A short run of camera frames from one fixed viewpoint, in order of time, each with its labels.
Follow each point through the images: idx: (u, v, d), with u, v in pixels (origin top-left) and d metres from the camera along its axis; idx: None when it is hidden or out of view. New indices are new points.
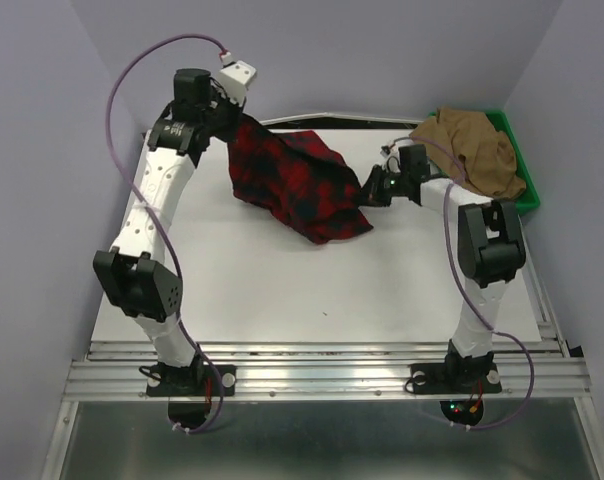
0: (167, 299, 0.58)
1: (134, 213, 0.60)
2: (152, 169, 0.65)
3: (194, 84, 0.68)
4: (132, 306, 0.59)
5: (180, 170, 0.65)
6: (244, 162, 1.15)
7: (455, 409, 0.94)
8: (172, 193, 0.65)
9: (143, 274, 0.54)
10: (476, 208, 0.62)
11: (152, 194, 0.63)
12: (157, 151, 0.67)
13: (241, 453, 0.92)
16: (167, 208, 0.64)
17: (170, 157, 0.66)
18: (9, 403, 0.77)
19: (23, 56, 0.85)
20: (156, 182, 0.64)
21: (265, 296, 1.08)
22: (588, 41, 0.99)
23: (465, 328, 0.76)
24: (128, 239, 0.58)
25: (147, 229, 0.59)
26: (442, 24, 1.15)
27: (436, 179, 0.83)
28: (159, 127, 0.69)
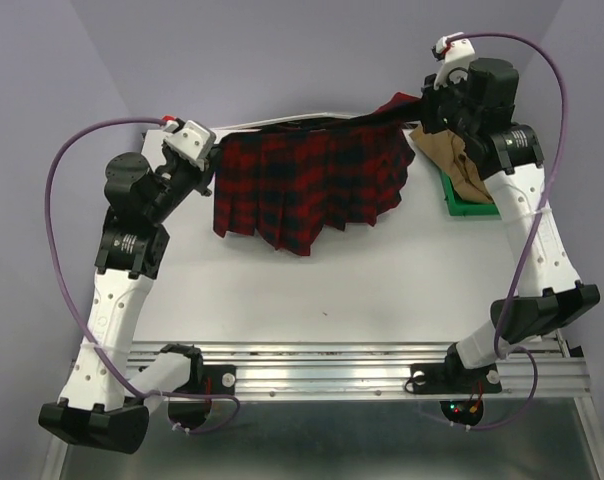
0: (130, 438, 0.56)
1: (83, 354, 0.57)
2: (102, 297, 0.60)
3: (132, 195, 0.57)
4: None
5: (132, 295, 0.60)
6: (252, 173, 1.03)
7: (455, 409, 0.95)
8: (127, 320, 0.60)
9: (97, 430, 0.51)
10: (551, 302, 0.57)
11: (103, 330, 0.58)
12: (106, 275, 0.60)
13: (242, 455, 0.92)
16: (124, 336, 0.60)
17: (121, 281, 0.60)
18: (9, 405, 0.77)
19: (25, 57, 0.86)
20: (106, 314, 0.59)
21: (265, 296, 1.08)
22: (588, 40, 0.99)
23: (475, 348, 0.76)
24: (79, 387, 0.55)
25: (98, 374, 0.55)
26: (443, 23, 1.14)
27: (525, 167, 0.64)
28: (108, 239, 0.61)
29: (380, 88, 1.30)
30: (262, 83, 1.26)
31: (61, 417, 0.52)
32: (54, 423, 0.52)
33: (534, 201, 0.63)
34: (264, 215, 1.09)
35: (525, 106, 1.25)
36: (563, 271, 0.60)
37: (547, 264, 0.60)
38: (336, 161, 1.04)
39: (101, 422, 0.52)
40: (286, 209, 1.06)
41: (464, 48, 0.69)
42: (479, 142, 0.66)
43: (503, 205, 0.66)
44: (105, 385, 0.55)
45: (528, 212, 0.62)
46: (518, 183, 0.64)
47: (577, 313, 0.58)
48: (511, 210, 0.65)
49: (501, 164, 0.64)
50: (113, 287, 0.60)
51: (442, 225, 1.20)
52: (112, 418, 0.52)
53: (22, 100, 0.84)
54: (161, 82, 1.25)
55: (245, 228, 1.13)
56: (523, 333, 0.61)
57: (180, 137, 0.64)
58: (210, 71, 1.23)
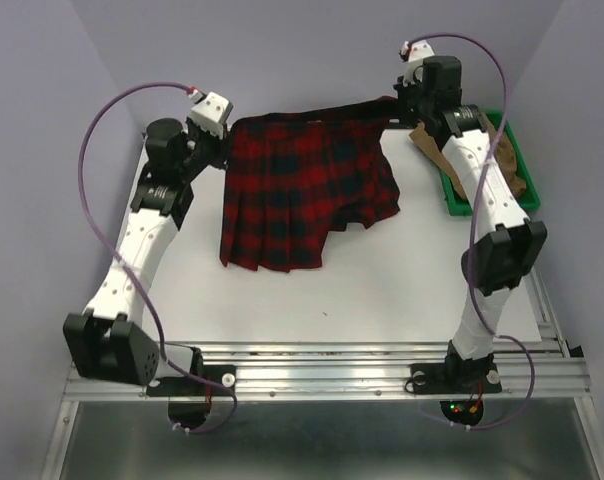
0: (142, 364, 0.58)
1: (112, 272, 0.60)
2: (133, 230, 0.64)
3: (167, 148, 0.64)
4: (102, 372, 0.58)
5: (162, 230, 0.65)
6: (255, 171, 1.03)
7: (455, 409, 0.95)
8: (154, 252, 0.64)
9: (118, 338, 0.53)
10: (502, 233, 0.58)
11: (132, 255, 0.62)
12: (139, 213, 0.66)
13: (242, 455, 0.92)
16: (148, 266, 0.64)
17: (152, 218, 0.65)
18: (9, 403, 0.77)
19: (26, 57, 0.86)
20: (135, 243, 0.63)
21: (265, 295, 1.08)
22: (588, 40, 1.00)
23: (466, 331, 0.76)
24: (104, 299, 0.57)
25: (125, 289, 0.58)
26: (442, 24, 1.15)
27: (469, 134, 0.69)
28: (142, 190, 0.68)
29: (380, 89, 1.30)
30: (262, 84, 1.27)
31: (85, 324, 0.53)
32: (76, 331, 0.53)
33: (482, 157, 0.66)
34: (270, 225, 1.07)
35: (524, 106, 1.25)
36: (514, 211, 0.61)
37: (498, 206, 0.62)
38: (336, 160, 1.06)
39: (122, 330, 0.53)
40: (291, 210, 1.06)
41: (425, 51, 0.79)
42: (434, 118, 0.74)
43: (458, 165, 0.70)
44: (129, 299, 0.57)
45: (476, 165, 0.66)
46: (466, 144, 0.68)
47: (533, 246, 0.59)
48: (464, 166, 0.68)
49: (450, 129, 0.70)
50: (145, 221, 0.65)
51: (442, 225, 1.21)
52: (133, 328, 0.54)
53: (23, 100, 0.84)
54: (162, 83, 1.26)
55: (252, 247, 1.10)
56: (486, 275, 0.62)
57: (203, 106, 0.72)
58: (210, 72, 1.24)
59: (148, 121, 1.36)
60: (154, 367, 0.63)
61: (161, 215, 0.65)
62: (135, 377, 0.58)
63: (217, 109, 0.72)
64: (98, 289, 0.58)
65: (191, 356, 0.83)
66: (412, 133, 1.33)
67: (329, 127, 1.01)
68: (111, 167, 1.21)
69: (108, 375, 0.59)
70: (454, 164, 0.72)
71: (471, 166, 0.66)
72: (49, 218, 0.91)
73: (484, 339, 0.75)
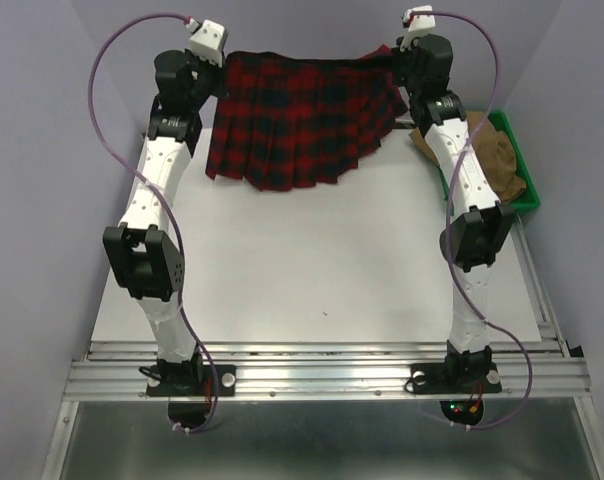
0: (173, 272, 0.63)
1: (139, 191, 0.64)
2: (153, 155, 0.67)
3: (175, 79, 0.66)
4: (136, 283, 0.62)
5: (179, 154, 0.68)
6: (248, 99, 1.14)
7: (455, 409, 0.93)
8: (174, 176, 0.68)
9: (153, 245, 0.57)
10: (475, 213, 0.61)
11: (156, 177, 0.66)
12: (156, 140, 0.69)
13: (242, 456, 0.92)
16: (169, 187, 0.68)
17: (169, 143, 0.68)
18: (9, 404, 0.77)
19: (25, 57, 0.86)
20: (157, 166, 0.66)
21: (265, 295, 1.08)
22: (588, 40, 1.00)
23: (461, 322, 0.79)
24: (134, 214, 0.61)
25: (153, 205, 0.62)
26: (442, 24, 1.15)
27: (450, 121, 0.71)
28: (156, 121, 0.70)
29: None
30: None
31: (122, 235, 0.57)
32: (114, 242, 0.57)
33: (460, 144, 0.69)
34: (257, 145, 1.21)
35: (524, 106, 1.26)
36: (487, 193, 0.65)
37: (472, 190, 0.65)
38: (325, 100, 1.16)
39: (156, 237, 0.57)
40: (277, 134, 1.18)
41: (428, 22, 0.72)
42: (417, 107, 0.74)
43: (438, 150, 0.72)
44: (158, 212, 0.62)
45: (455, 151, 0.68)
46: (446, 131, 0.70)
47: (503, 227, 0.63)
48: (443, 150, 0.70)
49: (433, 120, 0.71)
50: (162, 148, 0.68)
51: (442, 224, 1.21)
52: (164, 235, 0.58)
53: (23, 101, 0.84)
54: None
55: (237, 163, 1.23)
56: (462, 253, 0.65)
57: (201, 35, 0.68)
58: None
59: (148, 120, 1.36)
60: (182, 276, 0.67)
61: (177, 141, 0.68)
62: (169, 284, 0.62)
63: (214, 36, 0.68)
64: (127, 207, 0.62)
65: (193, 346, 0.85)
66: (412, 133, 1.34)
67: (321, 71, 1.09)
68: (111, 167, 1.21)
69: (142, 285, 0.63)
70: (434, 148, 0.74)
71: (450, 151, 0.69)
72: (49, 218, 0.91)
73: (477, 326, 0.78)
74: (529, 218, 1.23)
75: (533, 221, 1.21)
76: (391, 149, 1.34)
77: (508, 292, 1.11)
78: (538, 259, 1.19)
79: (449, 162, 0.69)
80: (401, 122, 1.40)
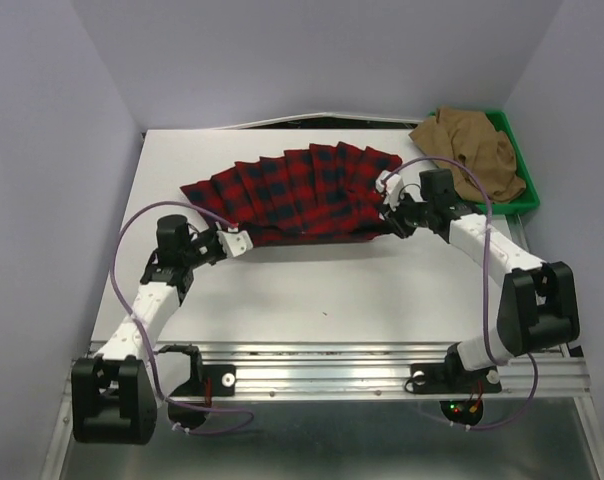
0: (143, 417, 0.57)
1: (123, 326, 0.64)
2: (142, 295, 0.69)
3: (175, 236, 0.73)
4: (97, 432, 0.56)
5: (168, 296, 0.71)
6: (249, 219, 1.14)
7: (455, 409, 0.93)
8: (160, 315, 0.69)
9: (125, 375, 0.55)
10: (526, 277, 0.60)
11: (143, 310, 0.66)
12: (148, 284, 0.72)
13: (241, 457, 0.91)
16: (154, 327, 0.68)
17: (160, 286, 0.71)
18: (9, 404, 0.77)
19: (26, 58, 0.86)
20: (145, 305, 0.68)
21: (265, 296, 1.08)
22: (586, 40, 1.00)
23: (475, 350, 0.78)
24: (114, 346, 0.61)
25: (133, 337, 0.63)
26: (442, 24, 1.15)
27: (468, 217, 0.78)
28: (150, 270, 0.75)
29: (379, 89, 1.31)
30: (262, 84, 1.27)
31: (92, 369, 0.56)
32: (85, 373, 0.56)
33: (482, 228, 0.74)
34: (244, 171, 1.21)
35: (524, 106, 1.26)
36: (526, 257, 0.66)
37: (509, 257, 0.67)
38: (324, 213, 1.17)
39: (131, 369, 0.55)
40: (267, 180, 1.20)
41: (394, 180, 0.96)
42: (435, 219, 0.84)
43: (463, 242, 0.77)
44: (138, 344, 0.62)
45: (478, 233, 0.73)
46: (468, 224, 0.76)
47: (564, 292, 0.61)
48: (469, 241, 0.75)
49: (450, 217, 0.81)
50: (154, 290, 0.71)
51: None
52: (139, 366, 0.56)
53: (22, 99, 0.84)
54: (161, 83, 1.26)
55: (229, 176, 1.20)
56: (526, 334, 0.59)
57: (232, 236, 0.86)
58: (210, 72, 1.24)
59: (148, 121, 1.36)
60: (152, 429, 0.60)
61: (167, 284, 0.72)
62: (137, 431, 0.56)
63: (238, 239, 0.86)
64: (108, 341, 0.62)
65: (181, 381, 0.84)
66: (412, 132, 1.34)
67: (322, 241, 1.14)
68: (111, 167, 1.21)
69: (105, 436, 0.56)
70: (460, 243, 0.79)
71: (474, 234, 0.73)
72: (48, 218, 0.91)
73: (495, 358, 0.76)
74: (529, 218, 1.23)
75: (532, 221, 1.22)
76: (391, 149, 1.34)
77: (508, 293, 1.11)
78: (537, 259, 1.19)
79: (477, 245, 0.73)
80: (401, 122, 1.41)
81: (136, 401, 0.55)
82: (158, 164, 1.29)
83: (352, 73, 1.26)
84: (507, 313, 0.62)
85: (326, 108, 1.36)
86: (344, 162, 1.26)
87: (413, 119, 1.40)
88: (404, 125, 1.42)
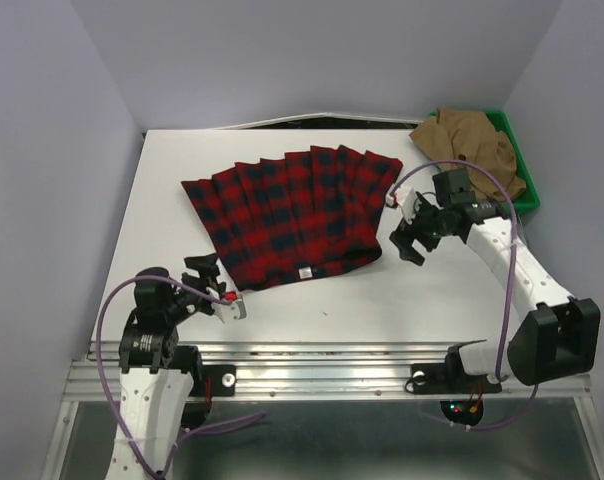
0: None
1: (118, 446, 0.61)
2: (128, 394, 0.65)
3: (155, 293, 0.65)
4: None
5: (156, 387, 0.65)
6: (245, 221, 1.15)
7: (455, 409, 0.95)
8: (153, 413, 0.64)
9: None
10: (550, 314, 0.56)
11: (135, 421, 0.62)
12: (129, 373, 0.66)
13: (241, 457, 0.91)
16: (153, 426, 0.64)
17: (142, 377, 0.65)
18: (9, 404, 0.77)
19: (26, 58, 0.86)
20: (135, 408, 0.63)
21: (265, 295, 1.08)
22: (586, 41, 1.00)
23: (478, 355, 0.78)
24: (117, 475, 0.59)
25: (134, 461, 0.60)
26: (442, 24, 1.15)
27: (489, 221, 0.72)
28: (127, 342, 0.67)
29: (380, 89, 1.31)
30: (263, 83, 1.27)
31: None
32: None
33: (506, 240, 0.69)
34: (244, 172, 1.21)
35: (524, 106, 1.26)
36: (553, 288, 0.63)
37: (535, 285, 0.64)
38: (321, 217, 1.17)
39: None
40: (265, 182, 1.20)
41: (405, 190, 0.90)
42: (453, 212, 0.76)
43: (485, 251, 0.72)
44: (141, 470, 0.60)
45: (503, 247, 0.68)
46: (490, 230, 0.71)
47: (587, 331, 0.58)
48: (491, 253, 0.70)
49: (472, 218, 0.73)
50: (138, 383, 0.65)
51: None
52: None
53: (23, 99, 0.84)
54: (161, 83, 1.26)
55: (229, 177, 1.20)
56: (538, 372, 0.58)
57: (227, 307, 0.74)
58: (210, 72, 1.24)
59: (148, 121, 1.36)
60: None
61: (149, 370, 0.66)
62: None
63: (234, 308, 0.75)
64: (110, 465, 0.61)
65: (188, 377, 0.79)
66: (412, 132, 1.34)
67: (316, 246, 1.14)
68: (111, 168, 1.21)
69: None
70: (479, 249, 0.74)
71: (498, 249, 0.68)
72: (48, 218, 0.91)
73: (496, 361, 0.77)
74: (529, 218, 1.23)
75: (532, 221, 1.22)
76: (391, 149, 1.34)
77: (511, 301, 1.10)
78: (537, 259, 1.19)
79: (501, 261, 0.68)
80: (401, 122, 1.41)
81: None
82: (158, 164, 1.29)
83: (352, 73, 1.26)
84: (522, 344, 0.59)
85: (326, 108, 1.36)
86: (344, 166, 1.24)
87: (413, 120, 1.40)
88: (404, 125, 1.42)
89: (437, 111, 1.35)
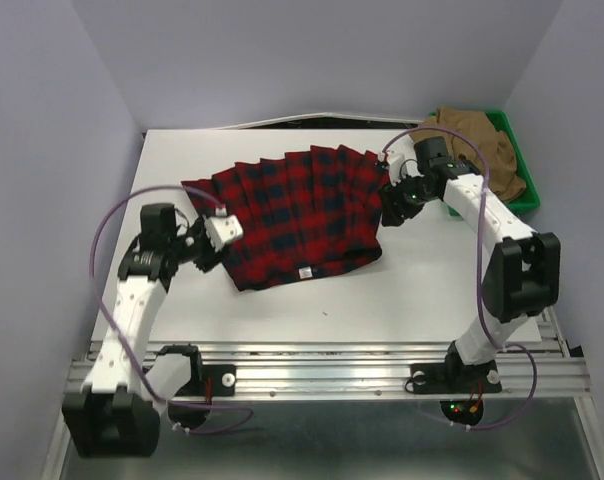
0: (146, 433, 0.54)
1: (106, 344, 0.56)
2: (123, 298, 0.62)
3: (160, 217, 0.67)
4: (104, 447, 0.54)
5: (152, 295, 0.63)
6: (245, 220, 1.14)
7: (455, 409, 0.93)
8: (145, 321, 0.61)
9: (119, 410, 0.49)
10: (513, 244, 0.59)
11: (126, 323, 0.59)
12: (127, 281, 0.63)
13: (241, 457, 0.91)
16: (142, 337, 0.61)
17: (141, 285, 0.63)
18: (9, 404, 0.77)
19: (26, 58, 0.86)
20: (128, 312, 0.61)
21: (265, 295, 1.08)
22: (586, 41, 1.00)
23: (472, 341, 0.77)
24: (101, 372, 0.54)
25: (121, 360, 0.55)
26: (443, 24, 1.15)
27: (466, 176, 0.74)
28: (127, 259, 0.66)
29: (380, 89, 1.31)
30: (263, 83, 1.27)
31: (83, 403, 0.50)
32: (74, 409, 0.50)
33: (479, 190, 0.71)
34: (244, 172, 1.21)
35: (524, 106, 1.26)
36: (519, 226, 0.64)
37: (502, 224, 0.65)
38: (321, 217, 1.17)
39: (124, 400, 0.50)
40: (266, 182, 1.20)
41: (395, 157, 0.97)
42: (431, 173, 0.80)
43: (458, 203, 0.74)
44: (128, 367, 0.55)
45: (474, 196, 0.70)
46: (463, 183, 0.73)
47: (550, 262, 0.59)
48: (464, 202, 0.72)
49: (447, 175, 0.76)
50: (134, 289, 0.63)
51: (442, 224, 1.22)
52: (134, 398, 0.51)
53: (22, 99, 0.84)
54: (161, 83, 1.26)
55: (229, 177, 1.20)
56: (507, 302, 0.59)
57: (224, 226, 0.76)
58: (210, 72, 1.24)
59: (148, 121, 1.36)
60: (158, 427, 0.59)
61: (147, 281, 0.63)
62: (142, 447, 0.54)
63: (228, 224, 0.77)
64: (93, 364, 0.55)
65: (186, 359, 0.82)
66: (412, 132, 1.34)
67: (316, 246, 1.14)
68: (111, 167, 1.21)
69: (112, 450, 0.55)
70: (455, 204, 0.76)
71: (470, 198, 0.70)
72: (48, 217, 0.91)
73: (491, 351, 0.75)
74: (529, 218, 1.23)
75: (532, 221, 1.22)
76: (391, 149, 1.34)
77: None
78: None
79: (472, 208, 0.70)
80: (401, 122, 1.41)
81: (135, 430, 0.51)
82: (158, 164, 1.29)
83: (352, 73, 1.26)
84: (492, 280, 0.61)
85: (326, 108, 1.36)
86: (344, 166, 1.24)
87: (413, 120, 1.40)
88: (404, 125, 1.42)
89: (437, 111, 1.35)
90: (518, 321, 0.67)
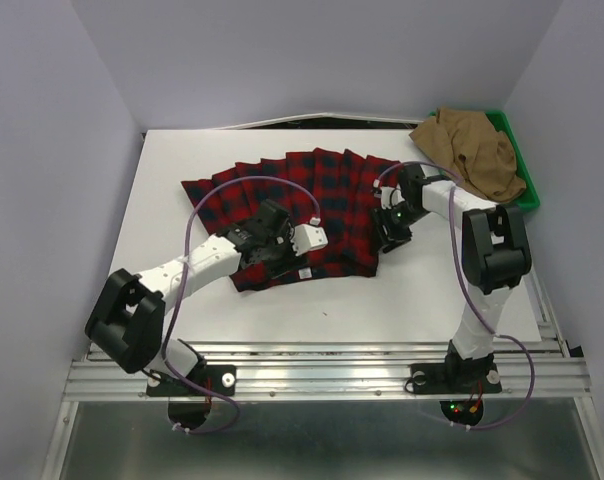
0: (141, 348, 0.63)
1: (174, 262, 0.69)
2: (206, 246, 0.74)
3: (274, 214, 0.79)
4: (102, 336, 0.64)
5: (228, 259, 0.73)
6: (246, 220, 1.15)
7: (455, 409, 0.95)
8: (211, 270, 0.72)
9: (142, 306, 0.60)
10: (480, 214, 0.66)
11: (197, 260, 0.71)
12: (219, 239, 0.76)
13: (241, 457, 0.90)
16: (198, 279, 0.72)
17: (225, 246, 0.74)
18: (9, 404, 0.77)
19: (26, 59, 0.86)
20: (203, 254, 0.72)
21: (265, 295, 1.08)
22: (585, 41, 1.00)
23: (466, 331, 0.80)
24: (154, 275, 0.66)
25: (174, 278, 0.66)
26: (442, 24, 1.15)
27: (437, 182, 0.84)
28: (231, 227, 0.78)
29: (379, 89, 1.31)
30: (263, 84, 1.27)
31: (125, 285, 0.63)
32: (118, 284, 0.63)
33: (447, 187, 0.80)
34: (244, 172, 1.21)
35: (524, 106, 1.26)
36: (484, 203, 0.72)
37: (469, 204, 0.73)
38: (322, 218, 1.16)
39: (148, 304, 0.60)
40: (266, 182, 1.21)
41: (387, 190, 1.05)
42: (405, 191, 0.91)
43: (436, 204, 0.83)
44: (172, 286, 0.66)
45: (444, 190, 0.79)
46: (436, 187, 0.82)
47: (515, 225, 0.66)
48: (438, 200, 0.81)
49: (424, 186, 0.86)
50: (220, 247, 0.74)
51: (442, 224, 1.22)
52: (159, 307, 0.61)
53: (22, 100, 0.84)
54: (160, 83, 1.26)
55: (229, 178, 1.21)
56: (482, 266, 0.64)
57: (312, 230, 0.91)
58: (210, 72, 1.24)
59: (148, 122, 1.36)
60: (144, 364, 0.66)
61: (234, 248, 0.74)
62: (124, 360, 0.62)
63: (316, 233, 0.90)
64: (154, 268, 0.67)
65: (193, 361, 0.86)
66: (412, 132, 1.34)
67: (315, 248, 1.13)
68: (111, 168, 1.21)
69: (105, 343, 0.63)
70: (434, 207, 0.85)
71: (441, 194, 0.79)
72: (48, 218, 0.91)
73: (484, 337, 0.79)
74: (529, 218, 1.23)
75: (532, 221, 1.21)
76: (391, 149, 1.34)
77: (513, 300, 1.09)
78: (537, 259, 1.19)
79: (442, 200, 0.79)
80: (401, 122, 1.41)
81: (139, 332, 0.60)
82: (158, 163, 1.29)
83: (352, 74, 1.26)
84: (468, 250, 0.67)
85: (326, 108, 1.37)
86: (348, 170, 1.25)
87: (412, 120, 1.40)
88: (404, 125, 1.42)
89: (437, 111, 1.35)
90: (503, 294, 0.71)
